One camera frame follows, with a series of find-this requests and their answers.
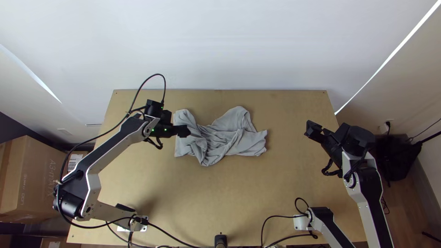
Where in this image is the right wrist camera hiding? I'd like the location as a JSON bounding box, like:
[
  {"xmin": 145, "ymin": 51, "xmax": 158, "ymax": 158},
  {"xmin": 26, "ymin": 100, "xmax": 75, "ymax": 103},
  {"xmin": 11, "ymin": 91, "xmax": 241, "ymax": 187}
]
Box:
[{"xmin": 306, "ymin": 119, "xmax": 324, "ymax": 132}]

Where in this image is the labelled cardboard box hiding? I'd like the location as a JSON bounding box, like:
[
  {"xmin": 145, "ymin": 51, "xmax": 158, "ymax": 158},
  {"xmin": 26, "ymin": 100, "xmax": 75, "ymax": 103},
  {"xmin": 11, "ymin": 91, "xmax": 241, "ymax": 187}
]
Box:
[{"xmin": 64, "ymin": 151, "xmax": 91, "ymax": 177}]

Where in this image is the grey t-shirt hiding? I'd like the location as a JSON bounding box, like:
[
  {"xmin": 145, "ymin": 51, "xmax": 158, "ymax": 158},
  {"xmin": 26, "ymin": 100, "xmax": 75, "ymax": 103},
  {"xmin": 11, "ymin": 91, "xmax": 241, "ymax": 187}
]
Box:
[{"xmin": 173, "ymin": 106, "xmax": 268, "ymax": 167}]

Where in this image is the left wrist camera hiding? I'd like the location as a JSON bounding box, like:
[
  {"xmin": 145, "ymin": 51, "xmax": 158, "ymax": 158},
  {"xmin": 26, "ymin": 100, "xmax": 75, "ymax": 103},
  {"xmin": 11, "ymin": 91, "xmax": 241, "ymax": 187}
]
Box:
[{"xmin": 144, "ymin": 99, "xmax": 164, "ymax": 118}]

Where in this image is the large cardboard box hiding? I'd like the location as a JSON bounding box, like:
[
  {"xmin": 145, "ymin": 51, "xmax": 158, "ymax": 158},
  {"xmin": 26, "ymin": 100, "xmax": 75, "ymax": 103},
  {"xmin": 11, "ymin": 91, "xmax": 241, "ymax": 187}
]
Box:
[{"xmin": 0, "ymin": 135, "xmax": 68, "ymax": 224}]

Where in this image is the black bag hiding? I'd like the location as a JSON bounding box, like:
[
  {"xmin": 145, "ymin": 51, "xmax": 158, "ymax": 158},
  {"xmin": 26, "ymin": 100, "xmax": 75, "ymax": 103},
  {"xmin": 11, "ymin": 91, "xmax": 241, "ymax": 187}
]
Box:
[{"xmin": 373, "ymin": 134, "xmax": 423, "ymax": 182}]

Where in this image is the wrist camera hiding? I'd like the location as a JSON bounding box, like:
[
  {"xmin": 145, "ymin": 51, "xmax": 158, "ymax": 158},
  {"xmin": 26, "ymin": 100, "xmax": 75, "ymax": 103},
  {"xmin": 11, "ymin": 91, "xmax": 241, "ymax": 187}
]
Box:
[
  {"xmin": 306, "ymin": 119, "xmax": 324, "ymax": 132},
  {"xmin": 144, "ymin": 99, "xmax": 164, "ymax": 118}
]

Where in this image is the white wall outlet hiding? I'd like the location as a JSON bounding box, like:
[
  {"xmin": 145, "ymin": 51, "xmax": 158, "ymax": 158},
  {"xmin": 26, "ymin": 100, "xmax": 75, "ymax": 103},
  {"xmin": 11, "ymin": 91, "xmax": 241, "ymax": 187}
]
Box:
[{"xmin": 378, "ymin": 119, "xmax": 395, "ymax": 135}]

